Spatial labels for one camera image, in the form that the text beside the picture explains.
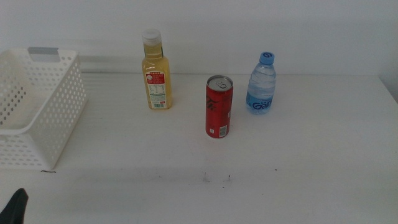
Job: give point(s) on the red soda can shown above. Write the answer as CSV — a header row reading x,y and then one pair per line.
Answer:
x,y
218,109

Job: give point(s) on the yellow juice bottle white cap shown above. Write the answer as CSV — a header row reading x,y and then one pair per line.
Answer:
x,y
157,70

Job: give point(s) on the clear water bottle blue cap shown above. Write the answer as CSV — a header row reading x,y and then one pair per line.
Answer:
x,y
261,84

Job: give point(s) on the white perforated plastic basket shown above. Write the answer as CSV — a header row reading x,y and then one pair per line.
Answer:
x,y
53,124

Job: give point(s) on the small black thread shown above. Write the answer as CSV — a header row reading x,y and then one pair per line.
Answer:
x,y
49,171

